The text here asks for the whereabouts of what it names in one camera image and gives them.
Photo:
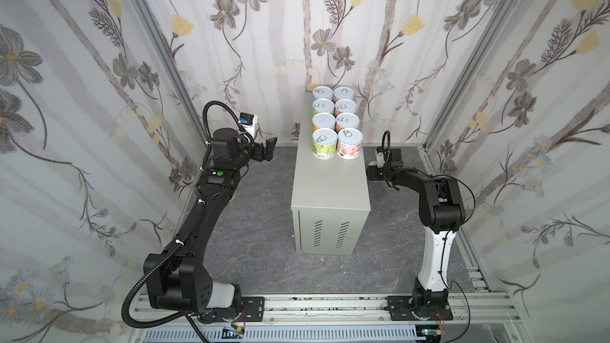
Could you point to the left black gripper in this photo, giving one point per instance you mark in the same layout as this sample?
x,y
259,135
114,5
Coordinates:
x,y
267,152

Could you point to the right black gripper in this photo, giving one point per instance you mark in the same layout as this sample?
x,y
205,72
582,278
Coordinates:
x,y
374,171

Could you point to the pink white can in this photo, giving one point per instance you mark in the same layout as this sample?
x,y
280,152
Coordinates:
x,y
349,143

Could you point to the orange yellow labelled can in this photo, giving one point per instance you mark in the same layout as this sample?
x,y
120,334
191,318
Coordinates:
x,y
323,121

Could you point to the green white labelled can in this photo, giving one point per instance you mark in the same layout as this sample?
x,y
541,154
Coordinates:
x,y
323,106

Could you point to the brown labelled can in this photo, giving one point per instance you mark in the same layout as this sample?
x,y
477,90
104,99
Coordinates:
x,y
345,106

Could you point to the blue labelled can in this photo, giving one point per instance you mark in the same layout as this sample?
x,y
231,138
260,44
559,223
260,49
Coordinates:
x,y
323,92

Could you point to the pink labelled can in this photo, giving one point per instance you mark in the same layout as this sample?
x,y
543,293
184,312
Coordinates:
x,y
343,93

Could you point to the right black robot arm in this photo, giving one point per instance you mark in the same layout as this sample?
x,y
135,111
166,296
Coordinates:
x,y
442,213

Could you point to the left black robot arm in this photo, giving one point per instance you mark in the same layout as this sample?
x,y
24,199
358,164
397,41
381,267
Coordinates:
x,y
176,279

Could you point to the grey metal cabinet counter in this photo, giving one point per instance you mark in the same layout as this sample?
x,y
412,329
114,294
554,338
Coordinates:
x,y
330,198

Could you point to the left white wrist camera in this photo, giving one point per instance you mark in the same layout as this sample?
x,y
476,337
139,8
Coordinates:
x,y
249,122

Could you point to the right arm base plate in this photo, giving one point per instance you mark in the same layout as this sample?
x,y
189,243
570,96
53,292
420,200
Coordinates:
x,y
400,308

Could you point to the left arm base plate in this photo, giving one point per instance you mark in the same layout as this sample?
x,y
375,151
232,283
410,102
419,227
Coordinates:
x,y
249,309

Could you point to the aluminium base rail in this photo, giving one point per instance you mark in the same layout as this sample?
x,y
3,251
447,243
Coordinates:
x,y
482,306

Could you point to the white slotted cable duct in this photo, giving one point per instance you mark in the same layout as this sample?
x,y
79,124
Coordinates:
x,y
286,334

